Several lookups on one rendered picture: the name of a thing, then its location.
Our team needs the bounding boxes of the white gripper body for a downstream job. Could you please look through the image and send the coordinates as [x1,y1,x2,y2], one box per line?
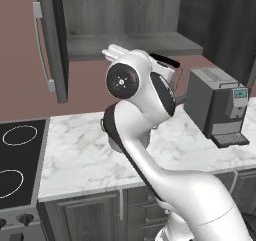
[153,64,178,94]

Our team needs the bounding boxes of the dark wood tall cabinet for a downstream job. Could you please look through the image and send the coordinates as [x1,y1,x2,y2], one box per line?
[176,0,256,89]

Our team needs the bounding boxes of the grey wood cabinet door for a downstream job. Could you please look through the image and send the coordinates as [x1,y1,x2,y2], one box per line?
[33,0,70,105]

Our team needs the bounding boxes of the black hob stove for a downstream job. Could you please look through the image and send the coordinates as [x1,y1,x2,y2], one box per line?
[0,117,52,241]

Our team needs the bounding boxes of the grey coffee machine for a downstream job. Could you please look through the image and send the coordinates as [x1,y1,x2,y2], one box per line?
[183,66,251,149]

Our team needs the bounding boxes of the grey drawer front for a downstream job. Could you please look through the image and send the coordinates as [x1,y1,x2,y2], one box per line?
[126,201,169,227]
[125,185,158,207]
[126,222,168,241]

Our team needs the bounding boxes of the grey wood wall cabinet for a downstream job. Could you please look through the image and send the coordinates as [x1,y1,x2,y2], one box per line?
[59,0,204,63]

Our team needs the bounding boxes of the silver base cabinet handle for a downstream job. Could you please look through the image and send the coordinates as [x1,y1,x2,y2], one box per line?
[231,173,238,195]
[118,198,125,221]

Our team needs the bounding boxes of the silver cabinet door handle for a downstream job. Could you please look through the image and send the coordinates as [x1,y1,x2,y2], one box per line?
[32,1,56,94]

